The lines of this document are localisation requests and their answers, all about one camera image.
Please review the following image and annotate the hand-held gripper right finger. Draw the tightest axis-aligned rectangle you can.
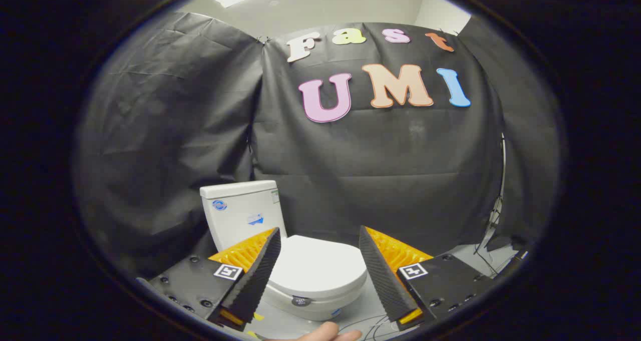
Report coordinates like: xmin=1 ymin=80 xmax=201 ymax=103
xmin=359 ymin=226 xmax=501 ymax=331

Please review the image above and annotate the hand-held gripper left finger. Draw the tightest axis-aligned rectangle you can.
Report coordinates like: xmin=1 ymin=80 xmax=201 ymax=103
xmin=138 ymin=227 xmax=282 ymax=331

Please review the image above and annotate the white toilet lid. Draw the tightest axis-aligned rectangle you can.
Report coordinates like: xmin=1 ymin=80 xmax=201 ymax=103
xmin=269 ymin=235 xmax=369 ymax=302

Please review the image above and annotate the white toilet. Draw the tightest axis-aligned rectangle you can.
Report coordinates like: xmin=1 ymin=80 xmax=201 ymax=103
xmin=200 ymin=180 xmax=369 ymax=322

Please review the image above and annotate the black backdrop cloth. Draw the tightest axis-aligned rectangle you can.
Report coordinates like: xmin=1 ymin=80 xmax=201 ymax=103
xmin=75 ymin=12 xmax=561 ymax=281

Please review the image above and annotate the black box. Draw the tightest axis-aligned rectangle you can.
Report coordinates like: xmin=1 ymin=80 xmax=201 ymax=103
xmin=493 ymin=249 xmax=529 ymax=279

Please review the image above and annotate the tangle of floor cables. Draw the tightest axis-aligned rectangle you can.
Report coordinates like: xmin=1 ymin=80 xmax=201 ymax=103
xmin=341 ymin=314 xmax=401 ymax=341

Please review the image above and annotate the hanging black cable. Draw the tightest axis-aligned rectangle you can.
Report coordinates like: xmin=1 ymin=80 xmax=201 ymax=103
xmin=473 ymin=133 xmax=507 ymax=269

